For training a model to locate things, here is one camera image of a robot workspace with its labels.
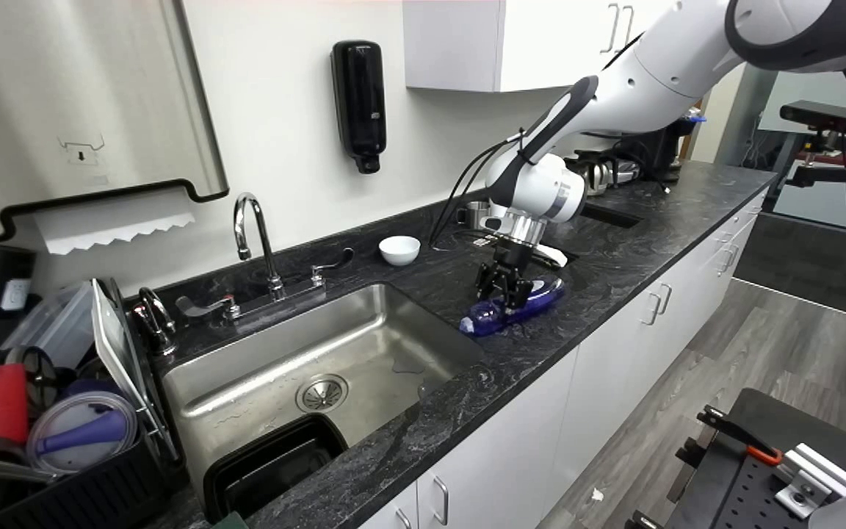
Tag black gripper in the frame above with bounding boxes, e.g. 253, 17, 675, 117
475, 236, 534, 300

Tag blue dish soap bottle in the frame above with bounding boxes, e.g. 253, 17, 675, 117
459, 280, 563, 337

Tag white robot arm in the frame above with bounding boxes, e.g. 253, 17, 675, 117
488, 0, 846, 224

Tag black dish rack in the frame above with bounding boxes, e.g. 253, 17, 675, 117
0, 280, 180, 529

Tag white ceramic bowl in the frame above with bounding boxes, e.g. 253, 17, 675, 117
378, 236, 419, 268

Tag stainless steel sink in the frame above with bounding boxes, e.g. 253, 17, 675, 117
161, 286, 478, 488

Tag coffee maker with carafe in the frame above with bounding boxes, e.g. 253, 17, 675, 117
566, 149, 675, 196

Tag white lower cabinets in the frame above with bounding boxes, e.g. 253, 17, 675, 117
359, 196, 764, 529

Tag chrome sink faucet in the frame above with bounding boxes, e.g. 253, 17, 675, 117
177, 193, 355, 327

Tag white upper cabinet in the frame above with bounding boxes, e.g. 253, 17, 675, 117
402, 0, 675, 93

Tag black tool cart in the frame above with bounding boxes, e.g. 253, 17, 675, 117
625, 384, 846, 529

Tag black sink tray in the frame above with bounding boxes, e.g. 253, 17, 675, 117
203, 414, 346, 522

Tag steel paper towel dispenser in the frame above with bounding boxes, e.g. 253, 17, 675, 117
0, 0, 230, 240

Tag black wall soap dispenser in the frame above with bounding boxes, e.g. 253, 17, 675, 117
331, 42, 387, 173

